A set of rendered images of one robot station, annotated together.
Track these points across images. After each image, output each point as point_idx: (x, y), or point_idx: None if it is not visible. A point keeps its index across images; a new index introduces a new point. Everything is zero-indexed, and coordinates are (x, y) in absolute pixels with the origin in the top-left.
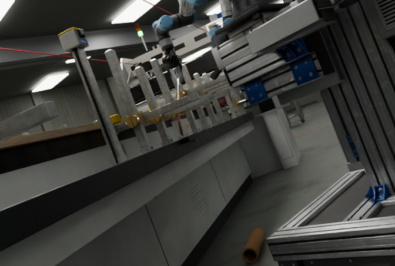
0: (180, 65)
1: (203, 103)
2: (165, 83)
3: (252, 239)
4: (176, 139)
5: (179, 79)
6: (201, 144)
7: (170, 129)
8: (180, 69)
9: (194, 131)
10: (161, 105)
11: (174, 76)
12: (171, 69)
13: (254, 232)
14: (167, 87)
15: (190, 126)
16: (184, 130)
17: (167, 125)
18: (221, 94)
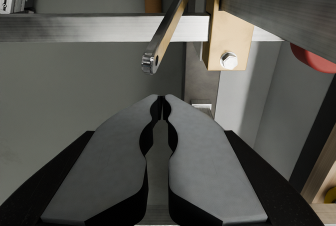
0: (15, 217)
1: (97, 13)
2: None
3: None
4: (268, 159)
5: (152, 95)
6: (182, 51)
7: (283, 175)
8: (76, 152)
9: (201, 101)
10: (326, 206)
11: (189, 121)
12: (206, 210)
13: (152, 8)
14: (269, 5)
15: (209, 112)
16: None
17: (295, 179)
18: (4, 14)
